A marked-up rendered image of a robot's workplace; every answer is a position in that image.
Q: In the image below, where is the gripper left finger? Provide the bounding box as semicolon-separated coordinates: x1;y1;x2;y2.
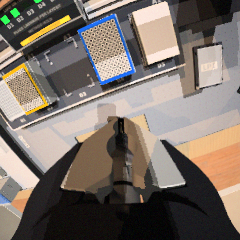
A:
11;117;121;240

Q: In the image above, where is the yellow tip rack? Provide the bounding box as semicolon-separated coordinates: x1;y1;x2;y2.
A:
3;60;57;115

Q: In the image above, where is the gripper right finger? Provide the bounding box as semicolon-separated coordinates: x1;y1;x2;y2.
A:
121;117;240;240

